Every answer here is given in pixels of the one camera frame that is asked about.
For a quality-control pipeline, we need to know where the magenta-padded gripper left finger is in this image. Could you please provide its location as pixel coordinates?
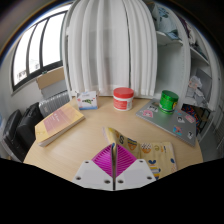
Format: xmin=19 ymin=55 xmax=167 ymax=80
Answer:
xmin=72 ymin=143 xmax=116 ymax=191

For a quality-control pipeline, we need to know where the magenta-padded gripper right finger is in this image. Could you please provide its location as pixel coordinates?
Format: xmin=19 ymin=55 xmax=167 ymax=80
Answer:
xmin=114 ymin=143 xmax=157 ymax=191

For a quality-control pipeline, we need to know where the yellow cartoon-print towel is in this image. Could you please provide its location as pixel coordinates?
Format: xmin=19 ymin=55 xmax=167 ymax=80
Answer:
xmin=101 ymin=125 xmax=178 ymax=182

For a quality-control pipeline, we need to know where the silver laptop with stickers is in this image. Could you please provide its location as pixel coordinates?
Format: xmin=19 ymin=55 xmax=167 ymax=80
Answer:
xmin=134 ymin=98 xmax=198 ymax=148

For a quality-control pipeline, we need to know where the yellow and pink book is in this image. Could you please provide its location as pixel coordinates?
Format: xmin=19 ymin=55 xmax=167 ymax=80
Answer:
xmin=34 ymin=102 xmax=86 ymax=148

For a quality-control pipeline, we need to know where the small white printed card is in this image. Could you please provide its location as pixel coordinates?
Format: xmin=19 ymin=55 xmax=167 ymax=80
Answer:
xmin=76 ymin=90 xmax=99 ymax=111

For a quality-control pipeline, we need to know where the white jar with red lid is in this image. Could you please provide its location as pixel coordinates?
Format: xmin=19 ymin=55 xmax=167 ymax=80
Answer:
xmin=112 ymin=87 xmax=135 ymax=112

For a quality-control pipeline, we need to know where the silver ribbed suitcase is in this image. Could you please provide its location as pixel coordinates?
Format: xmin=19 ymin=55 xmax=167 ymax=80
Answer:
xmin=38 ymin=90 xmax=72 ymax=118

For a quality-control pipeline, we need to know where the black backpack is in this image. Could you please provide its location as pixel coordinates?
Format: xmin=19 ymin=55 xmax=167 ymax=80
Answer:
xmin=15 ymin=102 xmax=45 ymax=152

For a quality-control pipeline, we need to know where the colourful patterned bag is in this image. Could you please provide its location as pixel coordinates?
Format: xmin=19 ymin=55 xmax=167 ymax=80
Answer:
xmin=181 ymin=103 xmax=212 ymax=135

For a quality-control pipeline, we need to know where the black suitcase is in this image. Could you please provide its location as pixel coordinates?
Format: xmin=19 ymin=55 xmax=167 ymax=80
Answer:
xmin=1 ymin=109 xmax=23 ymax=158

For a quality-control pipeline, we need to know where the brown cardboard box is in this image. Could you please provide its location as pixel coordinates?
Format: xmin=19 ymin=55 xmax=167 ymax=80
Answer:
xmin=35 ymin=66 xmax=67 ymax=91

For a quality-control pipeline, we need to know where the white shelf unit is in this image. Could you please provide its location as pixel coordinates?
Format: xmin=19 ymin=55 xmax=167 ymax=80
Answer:
xmin=146 ymin=0 xmax=224 ymax=143

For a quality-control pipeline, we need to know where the white curtain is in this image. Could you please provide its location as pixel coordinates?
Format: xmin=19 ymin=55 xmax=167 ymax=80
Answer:
xmin=63 ymin=0 xmax=159 ymax=99

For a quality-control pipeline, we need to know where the black-framed window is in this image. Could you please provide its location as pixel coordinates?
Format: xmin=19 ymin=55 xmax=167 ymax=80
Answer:
xmin=11 ymin=9 xmax=70 ymax=93

